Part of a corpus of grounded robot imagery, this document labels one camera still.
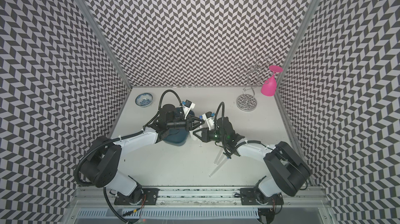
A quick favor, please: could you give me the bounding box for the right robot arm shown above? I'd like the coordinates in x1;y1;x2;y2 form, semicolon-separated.
191;117;311;205

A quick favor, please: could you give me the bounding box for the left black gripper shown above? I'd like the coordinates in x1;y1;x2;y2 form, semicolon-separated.
167;113;205;132

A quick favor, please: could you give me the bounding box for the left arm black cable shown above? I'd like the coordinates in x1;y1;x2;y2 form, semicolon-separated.
142;89;183;131

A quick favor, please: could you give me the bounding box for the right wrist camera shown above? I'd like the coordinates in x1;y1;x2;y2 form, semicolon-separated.
202;111;215;131

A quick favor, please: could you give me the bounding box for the teal plastic tray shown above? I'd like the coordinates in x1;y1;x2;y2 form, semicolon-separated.
163;108;195;146

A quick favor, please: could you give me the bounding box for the pink plastic wine glass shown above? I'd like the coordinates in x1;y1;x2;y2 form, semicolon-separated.
261;65;283;97

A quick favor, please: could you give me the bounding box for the blue white ceramic bowl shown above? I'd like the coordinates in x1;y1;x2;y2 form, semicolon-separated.
135;93;153;108

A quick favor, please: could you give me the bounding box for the chrome wire glass rack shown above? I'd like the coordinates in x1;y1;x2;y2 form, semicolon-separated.
236;52;270;112

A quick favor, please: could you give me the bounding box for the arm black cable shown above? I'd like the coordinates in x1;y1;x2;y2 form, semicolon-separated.
142;89;183;131
214;101;226;131

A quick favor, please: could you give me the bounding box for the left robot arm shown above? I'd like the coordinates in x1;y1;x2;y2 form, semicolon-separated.
74;101;204;205

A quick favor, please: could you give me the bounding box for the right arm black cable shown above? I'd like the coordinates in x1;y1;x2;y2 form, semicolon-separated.
214;101;226;131

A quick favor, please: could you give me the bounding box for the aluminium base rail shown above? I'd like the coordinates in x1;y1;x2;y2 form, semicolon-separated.
62;185;332;224

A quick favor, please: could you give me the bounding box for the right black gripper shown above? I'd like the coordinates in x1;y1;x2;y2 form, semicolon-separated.
192;127;227;143

